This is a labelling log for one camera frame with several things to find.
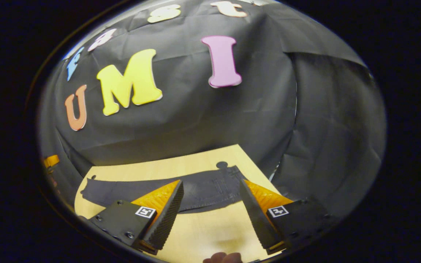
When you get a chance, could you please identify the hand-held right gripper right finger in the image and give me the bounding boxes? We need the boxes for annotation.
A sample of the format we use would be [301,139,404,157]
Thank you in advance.
[239,179,339,255]

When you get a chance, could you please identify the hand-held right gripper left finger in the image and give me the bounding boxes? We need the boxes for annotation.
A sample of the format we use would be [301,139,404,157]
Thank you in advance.
[87,179,185,255]

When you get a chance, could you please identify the dark grey jeans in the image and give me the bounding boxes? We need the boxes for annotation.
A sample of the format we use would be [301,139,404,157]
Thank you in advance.
[80,165,250,214]

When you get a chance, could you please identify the black backdrop cloth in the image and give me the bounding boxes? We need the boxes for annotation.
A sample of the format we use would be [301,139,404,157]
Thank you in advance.
[37,0,387,220]

